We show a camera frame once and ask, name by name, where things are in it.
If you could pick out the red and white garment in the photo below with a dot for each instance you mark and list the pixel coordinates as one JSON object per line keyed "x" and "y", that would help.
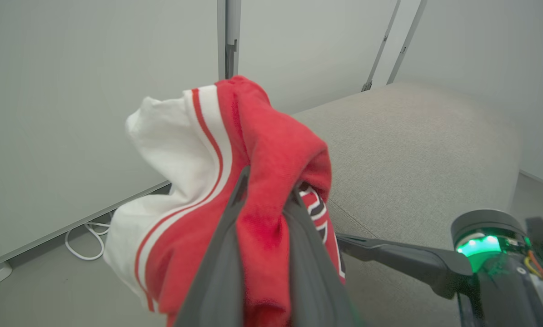
{"x": 271, "y": 150}

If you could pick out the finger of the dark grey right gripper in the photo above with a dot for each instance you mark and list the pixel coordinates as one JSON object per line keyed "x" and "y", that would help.
{"x": 407, "y": 259}

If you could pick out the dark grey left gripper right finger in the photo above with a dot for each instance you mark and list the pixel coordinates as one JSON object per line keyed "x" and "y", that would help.
{"x": 312, "y": 281}

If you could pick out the grey slanted panel post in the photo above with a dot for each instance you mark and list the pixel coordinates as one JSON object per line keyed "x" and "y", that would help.
{"x": 382, "y": 43}
{"x": 407, "y": 38}

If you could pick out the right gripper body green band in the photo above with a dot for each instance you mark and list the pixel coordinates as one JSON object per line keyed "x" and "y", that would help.
{"x": 503, "y": 295}

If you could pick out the grey upright panel post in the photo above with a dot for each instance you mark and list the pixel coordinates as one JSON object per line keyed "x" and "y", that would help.
{"x": 231, "y": 27}

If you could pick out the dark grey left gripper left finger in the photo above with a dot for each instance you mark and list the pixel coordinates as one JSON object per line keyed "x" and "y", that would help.
{"x": 216, "y": 277}

